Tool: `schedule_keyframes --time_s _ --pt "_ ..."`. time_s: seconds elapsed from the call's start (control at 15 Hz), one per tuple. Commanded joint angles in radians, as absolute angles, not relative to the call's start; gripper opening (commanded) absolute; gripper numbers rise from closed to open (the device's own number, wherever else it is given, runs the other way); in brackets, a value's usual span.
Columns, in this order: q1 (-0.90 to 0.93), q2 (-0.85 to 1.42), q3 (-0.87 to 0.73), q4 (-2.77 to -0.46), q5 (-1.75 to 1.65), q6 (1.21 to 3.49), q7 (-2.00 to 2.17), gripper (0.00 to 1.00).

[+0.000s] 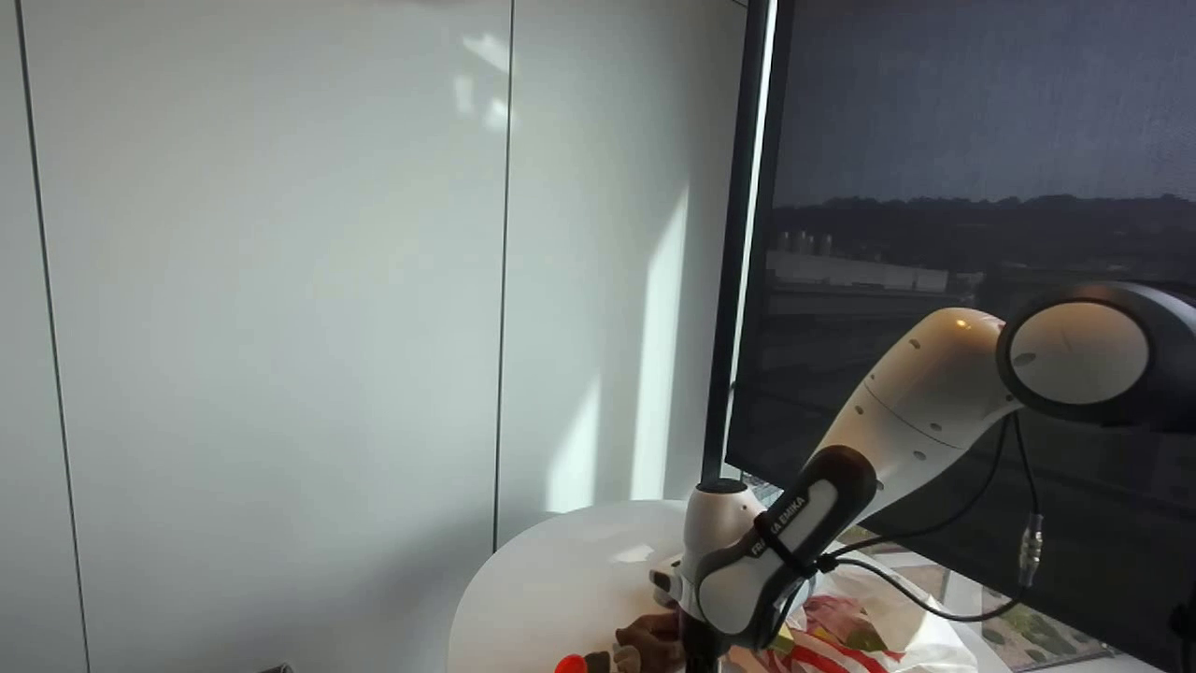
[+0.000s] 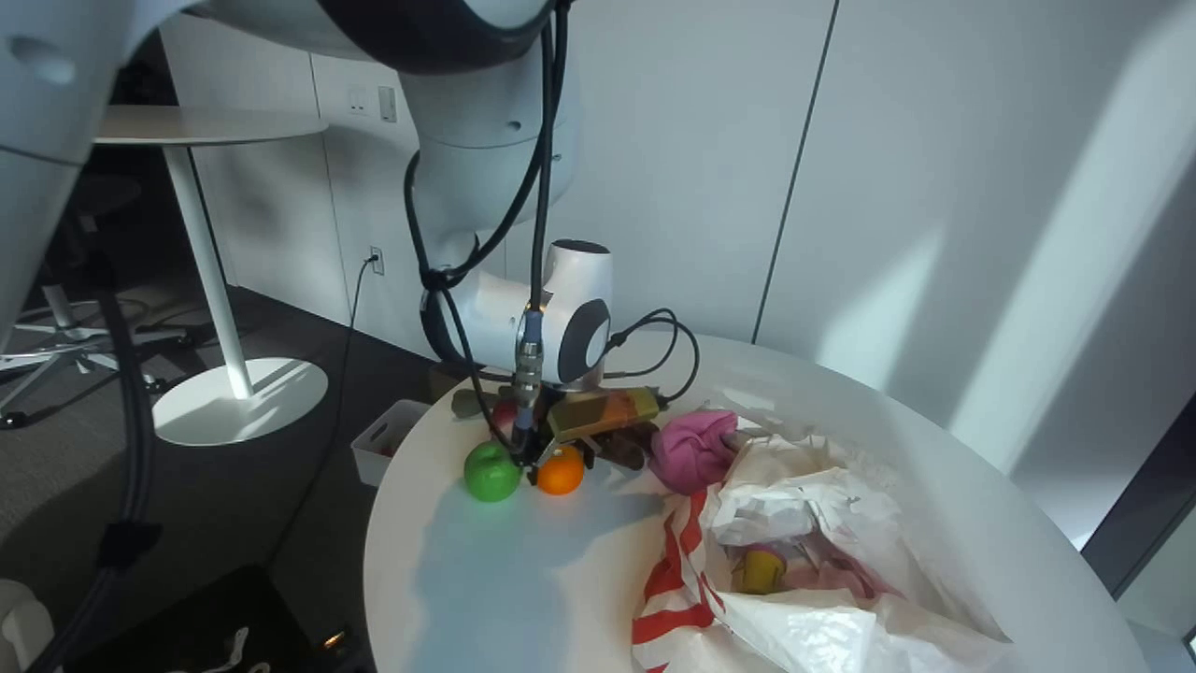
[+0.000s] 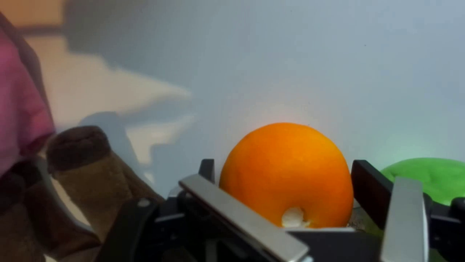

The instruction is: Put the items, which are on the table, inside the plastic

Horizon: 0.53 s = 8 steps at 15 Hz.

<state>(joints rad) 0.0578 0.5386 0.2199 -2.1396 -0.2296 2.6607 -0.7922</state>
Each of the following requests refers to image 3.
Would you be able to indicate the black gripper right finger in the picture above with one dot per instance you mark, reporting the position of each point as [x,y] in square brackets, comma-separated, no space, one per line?
[405,223]

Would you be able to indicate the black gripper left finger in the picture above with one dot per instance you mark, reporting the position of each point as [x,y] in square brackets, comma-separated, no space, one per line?
[242,219]

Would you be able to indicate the bright green toy apple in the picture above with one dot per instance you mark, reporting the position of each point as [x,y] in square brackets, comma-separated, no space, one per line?
[437,177]

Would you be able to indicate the orange toy fruit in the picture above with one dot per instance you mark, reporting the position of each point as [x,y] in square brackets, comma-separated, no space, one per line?
[285,169]

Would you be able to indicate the brown plush reindeer toy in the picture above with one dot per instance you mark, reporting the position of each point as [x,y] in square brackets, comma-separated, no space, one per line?
[82,184]

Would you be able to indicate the pink cloth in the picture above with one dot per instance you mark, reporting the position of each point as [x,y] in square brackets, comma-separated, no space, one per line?
[20,111]

